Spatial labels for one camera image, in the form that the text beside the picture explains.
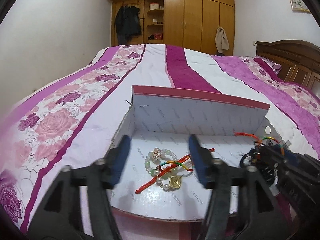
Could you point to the wooden wardrobe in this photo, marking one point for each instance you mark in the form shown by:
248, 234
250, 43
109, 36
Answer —
190, 24

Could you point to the black lace hair accessory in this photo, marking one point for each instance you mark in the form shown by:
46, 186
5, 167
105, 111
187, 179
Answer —
254, 158

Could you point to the purple floral pillow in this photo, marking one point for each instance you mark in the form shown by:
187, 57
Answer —
275, 67

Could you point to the floral purple bedspread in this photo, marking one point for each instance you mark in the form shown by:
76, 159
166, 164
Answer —
71, 121

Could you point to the red box on shelf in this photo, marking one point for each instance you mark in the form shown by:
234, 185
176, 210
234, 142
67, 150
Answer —
158, 36

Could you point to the black hanging coat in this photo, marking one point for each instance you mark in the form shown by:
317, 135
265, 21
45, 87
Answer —
127, 23

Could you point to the beige hanging garment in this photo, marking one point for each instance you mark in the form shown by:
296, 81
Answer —
221, 40

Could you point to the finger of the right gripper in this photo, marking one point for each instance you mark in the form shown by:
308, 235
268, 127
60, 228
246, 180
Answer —
287, 152
272, 157

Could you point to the framed wedding photo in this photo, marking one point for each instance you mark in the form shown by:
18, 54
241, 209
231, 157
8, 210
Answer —
299, 6

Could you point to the white pot on shelf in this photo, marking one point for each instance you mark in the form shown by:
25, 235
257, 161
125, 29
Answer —
154, 6

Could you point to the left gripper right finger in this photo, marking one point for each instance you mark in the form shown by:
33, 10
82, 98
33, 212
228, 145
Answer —
259, 215

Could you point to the dark wooden headboard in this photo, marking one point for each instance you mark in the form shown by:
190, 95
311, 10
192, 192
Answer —
299, 61

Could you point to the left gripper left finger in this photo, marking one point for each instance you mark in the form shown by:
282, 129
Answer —
76, 205

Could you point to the pink cardboard box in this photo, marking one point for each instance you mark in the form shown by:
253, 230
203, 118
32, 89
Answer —
159, 122

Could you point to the red string gold charm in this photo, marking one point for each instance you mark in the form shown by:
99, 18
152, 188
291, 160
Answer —
260, 141

